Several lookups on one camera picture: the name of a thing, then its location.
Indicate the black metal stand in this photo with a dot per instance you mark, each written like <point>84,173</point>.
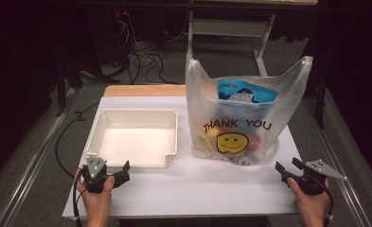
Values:
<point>60,88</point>
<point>321,104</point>

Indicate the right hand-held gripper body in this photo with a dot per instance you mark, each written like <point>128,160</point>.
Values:
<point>313,184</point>

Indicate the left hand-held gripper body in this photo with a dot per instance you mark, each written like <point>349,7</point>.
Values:
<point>95,170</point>

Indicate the blue snack pouch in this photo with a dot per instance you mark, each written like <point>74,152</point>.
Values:
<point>246,91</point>

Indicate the red round tin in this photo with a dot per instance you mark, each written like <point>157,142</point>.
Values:
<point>254,145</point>

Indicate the white metal frame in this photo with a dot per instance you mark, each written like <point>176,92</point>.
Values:
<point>231,28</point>

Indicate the white table cover board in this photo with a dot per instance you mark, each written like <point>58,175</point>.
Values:
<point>190,189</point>

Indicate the aluminium floor rail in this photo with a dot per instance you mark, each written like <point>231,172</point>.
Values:
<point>341,192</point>
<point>32,164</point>

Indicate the person's left hand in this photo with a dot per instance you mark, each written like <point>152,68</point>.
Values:
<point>97,201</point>

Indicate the clear smiley plastic bag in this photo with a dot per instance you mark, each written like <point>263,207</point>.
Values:
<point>287,94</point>

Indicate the person's right hand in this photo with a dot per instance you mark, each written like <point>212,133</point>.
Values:
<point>311,205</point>

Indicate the white plastic tray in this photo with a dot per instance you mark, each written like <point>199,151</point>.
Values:
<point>136,142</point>

